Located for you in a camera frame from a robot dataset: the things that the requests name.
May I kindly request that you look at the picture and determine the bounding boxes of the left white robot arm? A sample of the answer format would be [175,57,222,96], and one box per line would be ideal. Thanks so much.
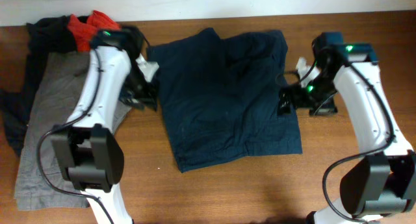
[42,26,157,223]

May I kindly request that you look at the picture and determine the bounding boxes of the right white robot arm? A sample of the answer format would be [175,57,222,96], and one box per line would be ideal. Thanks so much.
[278,32,415,224]

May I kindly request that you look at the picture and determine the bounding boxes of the red garment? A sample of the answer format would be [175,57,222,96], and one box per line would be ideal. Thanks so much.
[67,10,121,52]

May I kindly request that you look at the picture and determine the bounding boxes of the black garment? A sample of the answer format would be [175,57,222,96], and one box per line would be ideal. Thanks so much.
[1,16,77,156]

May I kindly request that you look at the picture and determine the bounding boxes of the grey folded shorts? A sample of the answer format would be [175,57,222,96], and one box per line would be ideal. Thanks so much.
[14,51,133,211]

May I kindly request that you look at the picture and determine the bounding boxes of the navy blue shorts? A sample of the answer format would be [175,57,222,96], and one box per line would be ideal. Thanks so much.
[148,28,302,172]

